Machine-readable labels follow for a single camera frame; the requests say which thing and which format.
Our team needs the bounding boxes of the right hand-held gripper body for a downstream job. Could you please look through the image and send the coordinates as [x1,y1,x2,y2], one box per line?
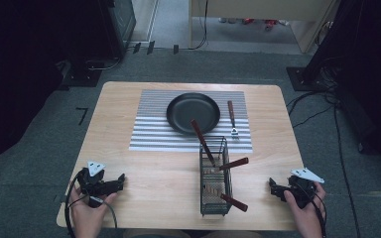
[284,167,325,210]

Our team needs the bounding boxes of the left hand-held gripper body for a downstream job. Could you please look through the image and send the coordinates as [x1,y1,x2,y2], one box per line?
[76,161,114,209]

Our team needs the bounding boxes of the person's right hand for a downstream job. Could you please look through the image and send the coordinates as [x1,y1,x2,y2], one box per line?
[283,181,327,232]

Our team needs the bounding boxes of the person's left hand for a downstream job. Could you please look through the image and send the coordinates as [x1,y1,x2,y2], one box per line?
[67,185,119,232]

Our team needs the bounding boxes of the grey striped placemat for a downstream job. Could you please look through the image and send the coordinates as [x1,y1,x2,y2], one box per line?
[128,88,254,155]

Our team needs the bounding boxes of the black corner tape mark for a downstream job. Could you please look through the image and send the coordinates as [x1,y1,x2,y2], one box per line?
[75,106,89,126]

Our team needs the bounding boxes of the black frying pan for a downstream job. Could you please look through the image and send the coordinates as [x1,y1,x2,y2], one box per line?
[166,92,221,136]

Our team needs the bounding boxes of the black square stand base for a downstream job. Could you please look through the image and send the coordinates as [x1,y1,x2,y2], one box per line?
[285,66,331,92]

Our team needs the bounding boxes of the dark curtain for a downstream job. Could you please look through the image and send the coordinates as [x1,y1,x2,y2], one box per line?
[0,0,113,177]
[302,0,381,170]

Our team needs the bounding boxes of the black cabinet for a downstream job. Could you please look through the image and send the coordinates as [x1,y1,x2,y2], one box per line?
[98,0,137,60]

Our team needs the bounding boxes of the red shoes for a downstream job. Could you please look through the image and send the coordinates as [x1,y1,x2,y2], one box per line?
[241,17,280,32]

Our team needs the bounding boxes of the light wooden desk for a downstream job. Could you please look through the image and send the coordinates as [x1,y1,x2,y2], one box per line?
[188,0,340,55]

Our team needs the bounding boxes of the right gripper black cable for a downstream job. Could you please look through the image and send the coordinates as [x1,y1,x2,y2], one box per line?
[306,184,328,238]

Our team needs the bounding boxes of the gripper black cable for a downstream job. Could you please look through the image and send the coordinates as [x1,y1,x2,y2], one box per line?
[63,169,118,238]
[306,184,328,238]

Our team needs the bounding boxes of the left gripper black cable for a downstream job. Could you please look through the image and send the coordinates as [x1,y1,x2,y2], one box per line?
[63,169,118,238]

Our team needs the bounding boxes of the long black floor cable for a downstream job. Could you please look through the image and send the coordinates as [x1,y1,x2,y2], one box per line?
[332,98,362,238]

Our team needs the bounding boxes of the black wire cutlery basket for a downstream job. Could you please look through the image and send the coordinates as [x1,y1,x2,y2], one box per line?
[198,135,234,218]

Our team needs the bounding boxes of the fork with brown handle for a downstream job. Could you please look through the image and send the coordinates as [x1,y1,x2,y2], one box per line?
[226,100,240,140]

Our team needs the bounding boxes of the long brown-handled utensil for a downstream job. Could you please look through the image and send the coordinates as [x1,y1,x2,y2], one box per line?
[190,119,216,168]

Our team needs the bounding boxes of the grey floor cable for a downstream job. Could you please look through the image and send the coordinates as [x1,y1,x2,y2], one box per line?
[84,57,123,71]

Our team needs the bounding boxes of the black hanging cable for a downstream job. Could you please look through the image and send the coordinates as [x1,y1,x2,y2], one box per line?
[189,0,210,52]

